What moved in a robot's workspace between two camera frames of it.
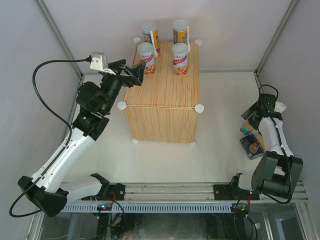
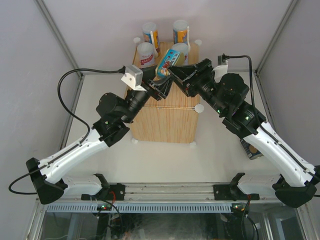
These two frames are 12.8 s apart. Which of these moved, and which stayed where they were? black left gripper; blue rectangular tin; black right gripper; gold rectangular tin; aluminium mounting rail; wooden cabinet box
Moved: gold rectangular tin; black right gripper; black left gripper
Stayed: wooden cabinet box; aluminium mounting rail; blue rectangular tin
